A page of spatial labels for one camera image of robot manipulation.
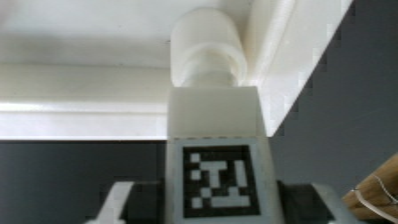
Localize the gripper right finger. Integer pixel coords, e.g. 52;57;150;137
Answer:
278;182;361;224

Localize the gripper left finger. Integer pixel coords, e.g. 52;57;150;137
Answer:
84;181;164;224

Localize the white square tabletop tray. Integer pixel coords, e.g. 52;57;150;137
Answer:
0;0;354;140

